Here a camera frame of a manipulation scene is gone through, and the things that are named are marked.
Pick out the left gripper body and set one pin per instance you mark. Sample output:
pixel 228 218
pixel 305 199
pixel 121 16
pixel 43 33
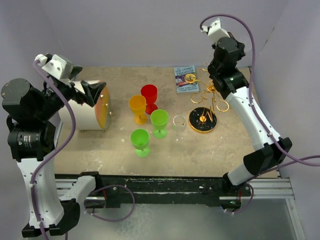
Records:
pixel 68 90

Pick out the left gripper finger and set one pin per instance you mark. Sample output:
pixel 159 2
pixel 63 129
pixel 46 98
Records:
pixel 75 71
pixel 92 92

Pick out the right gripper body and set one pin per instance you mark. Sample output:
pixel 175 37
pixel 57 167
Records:
pixel 211 67

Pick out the gold wine glass rack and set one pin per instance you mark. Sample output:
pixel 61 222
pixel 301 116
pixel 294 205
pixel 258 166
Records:
pixel 203 119

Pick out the clear wine glass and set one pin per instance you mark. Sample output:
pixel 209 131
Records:
pixel 247 43
pixel 178 128

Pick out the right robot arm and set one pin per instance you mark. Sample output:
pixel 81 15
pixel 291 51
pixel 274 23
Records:
pixel 234 88

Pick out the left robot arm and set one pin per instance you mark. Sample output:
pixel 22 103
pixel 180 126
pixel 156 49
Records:
pixel 31 140

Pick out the clear wine glass standing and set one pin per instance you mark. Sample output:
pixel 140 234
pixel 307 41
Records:
pixel 178 128

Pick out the white cylinder with orange lid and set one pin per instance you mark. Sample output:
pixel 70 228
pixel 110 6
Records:
pixel 89 118

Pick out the orange plastic goblet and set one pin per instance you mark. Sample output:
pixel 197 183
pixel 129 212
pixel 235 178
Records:
pixel 138 104

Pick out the treehouse paperback book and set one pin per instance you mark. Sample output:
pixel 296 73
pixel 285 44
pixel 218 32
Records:
pixel 185 79

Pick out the red plastic goblet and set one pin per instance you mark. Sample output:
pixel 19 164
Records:
pixel 150 93

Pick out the green goblet front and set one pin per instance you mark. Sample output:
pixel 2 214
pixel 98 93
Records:
pixel 140 140

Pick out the green goblet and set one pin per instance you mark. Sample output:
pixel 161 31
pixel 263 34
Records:
pixel 159 119
pixel 140 140

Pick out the green goblet rear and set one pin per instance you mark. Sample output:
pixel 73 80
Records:
pixel 159 119

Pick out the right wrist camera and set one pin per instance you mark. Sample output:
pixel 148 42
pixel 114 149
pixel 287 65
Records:
pixel 215 31

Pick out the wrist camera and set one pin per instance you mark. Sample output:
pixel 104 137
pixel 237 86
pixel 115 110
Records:
pixel 56 66
pixel 215 31

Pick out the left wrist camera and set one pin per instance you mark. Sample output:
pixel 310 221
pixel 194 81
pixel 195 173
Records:
pixel 56 66

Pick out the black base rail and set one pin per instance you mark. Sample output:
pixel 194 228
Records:
pixel 114 190

